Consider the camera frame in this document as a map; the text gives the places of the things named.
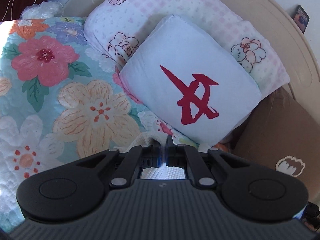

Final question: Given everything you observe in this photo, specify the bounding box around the white waffle knit shirt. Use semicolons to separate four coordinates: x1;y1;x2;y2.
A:
124;132;186;180

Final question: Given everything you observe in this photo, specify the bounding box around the white pillow red character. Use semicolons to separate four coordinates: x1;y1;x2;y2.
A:
119;15;261;146

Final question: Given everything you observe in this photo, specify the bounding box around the brown cloud pillow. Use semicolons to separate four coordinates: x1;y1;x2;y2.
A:
233;88;319;203

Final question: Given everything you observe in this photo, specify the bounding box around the floral quilted bedspread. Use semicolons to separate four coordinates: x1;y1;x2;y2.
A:
1;17;192;232

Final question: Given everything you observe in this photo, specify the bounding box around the pink patterned white pillow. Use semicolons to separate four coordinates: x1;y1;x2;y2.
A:
83;0;291;98

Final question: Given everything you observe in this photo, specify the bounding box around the beige bed headboard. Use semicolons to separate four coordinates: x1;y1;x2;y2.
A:
64;0;319;120

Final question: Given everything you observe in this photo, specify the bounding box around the small wall sticker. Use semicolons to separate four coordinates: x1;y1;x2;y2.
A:
292;5;310;33

